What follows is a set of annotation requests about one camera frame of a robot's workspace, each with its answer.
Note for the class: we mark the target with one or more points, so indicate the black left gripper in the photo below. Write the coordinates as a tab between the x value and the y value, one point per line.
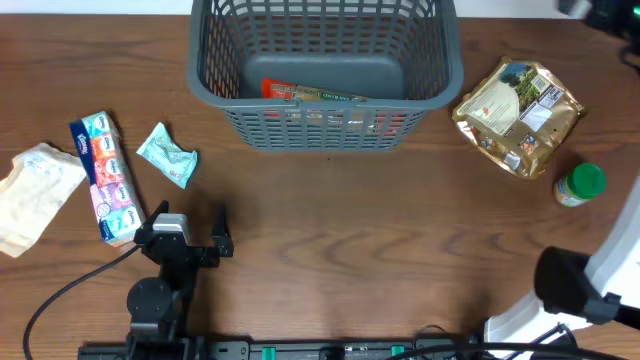
209	258

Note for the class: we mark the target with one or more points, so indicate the colourful tissue multipack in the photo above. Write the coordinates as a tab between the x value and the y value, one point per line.
115	202

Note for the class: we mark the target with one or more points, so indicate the gold foil food bag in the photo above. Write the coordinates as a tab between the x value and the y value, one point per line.
518	116

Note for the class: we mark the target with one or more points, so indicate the green lid jar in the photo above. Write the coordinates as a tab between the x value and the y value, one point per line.
582	184

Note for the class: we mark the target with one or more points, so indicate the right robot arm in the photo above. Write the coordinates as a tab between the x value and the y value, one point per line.
574	290

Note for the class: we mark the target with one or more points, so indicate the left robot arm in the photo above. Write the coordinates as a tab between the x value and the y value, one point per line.
159	306

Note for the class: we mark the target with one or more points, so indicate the green crumpled snack packet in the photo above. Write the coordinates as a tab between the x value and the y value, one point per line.
160	150

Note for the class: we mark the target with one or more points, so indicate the grey plastic lattice basket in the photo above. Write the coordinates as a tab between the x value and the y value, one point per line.
403	55

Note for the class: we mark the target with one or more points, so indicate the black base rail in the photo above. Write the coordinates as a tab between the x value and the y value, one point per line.
246	349

